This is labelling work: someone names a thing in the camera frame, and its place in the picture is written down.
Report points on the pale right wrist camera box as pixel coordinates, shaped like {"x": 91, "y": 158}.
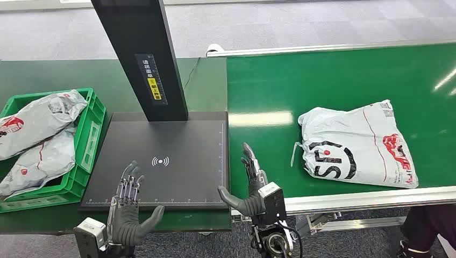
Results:
{"x": 273, "y": 203}

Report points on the aluminium conveyor side rail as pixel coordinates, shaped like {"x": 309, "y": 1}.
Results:
{"x": 320, "y": 48}
{"x": 356, "y": 201}

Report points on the white courier bag black lettering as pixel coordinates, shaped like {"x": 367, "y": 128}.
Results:
{"x": 356, "y": 142}

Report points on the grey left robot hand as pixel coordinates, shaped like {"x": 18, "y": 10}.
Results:
{"x": 123, "y": 220}

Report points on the person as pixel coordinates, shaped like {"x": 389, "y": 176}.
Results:
{"x": 427, "y": 228}

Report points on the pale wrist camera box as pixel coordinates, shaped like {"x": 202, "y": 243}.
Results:
{"x": 89, "y": 235}
{"x": 273, "y": 203}

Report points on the metal conveyor support bracket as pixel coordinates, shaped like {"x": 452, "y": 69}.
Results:
{"x": 313, "y": 222}

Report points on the grey courier bag large red print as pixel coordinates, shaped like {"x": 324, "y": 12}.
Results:
{"x": 39, "y": 121}

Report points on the grey courier bag red line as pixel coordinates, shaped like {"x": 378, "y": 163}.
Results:
{"x": 46, "y": 160}

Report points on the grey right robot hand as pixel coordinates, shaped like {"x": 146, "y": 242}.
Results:
{"x": 249, "y": 206}

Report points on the black inbound scanner machine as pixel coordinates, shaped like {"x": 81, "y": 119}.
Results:
{"x": 160, "y": 142}

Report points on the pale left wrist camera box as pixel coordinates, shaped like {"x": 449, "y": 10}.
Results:
{"x": 89, "y": 235}

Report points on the green plastic crate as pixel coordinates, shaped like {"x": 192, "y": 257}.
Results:
{"x": 89, "y": 142}

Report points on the green conveyor belt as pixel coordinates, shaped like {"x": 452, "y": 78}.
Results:
{"x": 320, "y": 78}

